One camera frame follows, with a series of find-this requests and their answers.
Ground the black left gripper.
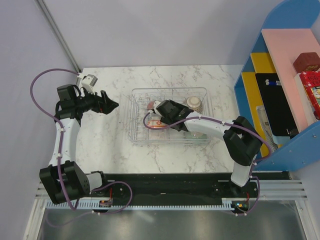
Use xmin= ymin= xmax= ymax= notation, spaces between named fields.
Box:
xmin=74 ymin=87 xmax=118 ymax=115

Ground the pale green glazed bowl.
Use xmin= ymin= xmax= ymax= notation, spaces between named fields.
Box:
xmin=184 ymin=131 xmax=208 ymax=140

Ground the brown lattice pattern bowl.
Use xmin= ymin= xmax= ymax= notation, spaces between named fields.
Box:
xmin=186 ymin=96 xmax=203 ymax=114

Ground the orange white floral bowl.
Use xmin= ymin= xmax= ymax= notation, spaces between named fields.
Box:
xmin=147 ymin=116 xmax=167 ymax=129

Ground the red floral pattern bowl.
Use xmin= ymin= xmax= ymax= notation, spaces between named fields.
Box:
xmin=146 ymin=101 xmax=156 ymax=111

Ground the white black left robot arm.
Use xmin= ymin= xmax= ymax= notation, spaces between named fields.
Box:
xmin=39 ymin=84 xmax=119 ymax=205

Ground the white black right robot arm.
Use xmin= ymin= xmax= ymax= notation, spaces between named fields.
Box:
xmin=147 ymin=99 xmax=262 ymax=197

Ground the blue toy shelf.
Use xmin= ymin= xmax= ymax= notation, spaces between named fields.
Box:
xmin=234 ymin=0 xmax=320 ymax=172

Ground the black board with markers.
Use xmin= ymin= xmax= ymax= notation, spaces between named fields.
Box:
xmin=255 ymin=73 xmax=298 ymax=138

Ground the red christmas tin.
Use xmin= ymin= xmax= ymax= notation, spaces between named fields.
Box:
xmin=299 ymin=71 xmax=320 ymax=119

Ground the dark red box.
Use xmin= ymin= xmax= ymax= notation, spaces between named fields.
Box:
xmin=293 ymin=52 xmax=320 ymax=74

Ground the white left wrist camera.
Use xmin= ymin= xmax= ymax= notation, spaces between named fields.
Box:
xmin=77 ymin=73 xmax=98 ymax=95

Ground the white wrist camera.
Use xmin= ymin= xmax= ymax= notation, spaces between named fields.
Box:
xmin=147 ymin=100 xmax=161 ymax=116
xmin=77 ymin=73 xmax=98 ymax=95

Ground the clear wire dish rack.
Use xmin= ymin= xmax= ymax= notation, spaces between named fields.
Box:
xmin=128 ymin=87 xmax=213 ymax=145

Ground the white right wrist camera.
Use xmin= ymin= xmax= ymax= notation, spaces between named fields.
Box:
xmin=147 ymin=100 xmax=161 ymax=116

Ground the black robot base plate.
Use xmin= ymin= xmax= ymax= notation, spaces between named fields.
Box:
xmin=80 ymin=171 xmax=292 ymax=204

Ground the aluminium corner post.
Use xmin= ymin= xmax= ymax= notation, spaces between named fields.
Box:
xmin=35 ymin=0 xmax=82 ymax=72

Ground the white slotted cable duct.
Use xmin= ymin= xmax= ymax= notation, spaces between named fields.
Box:
xmin=46 ymin=197 xmax=258 ymax=210

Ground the aluminium rail frame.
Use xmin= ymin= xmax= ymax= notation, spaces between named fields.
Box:
xmin=23 ymin=180 xmax=320 ymax=240

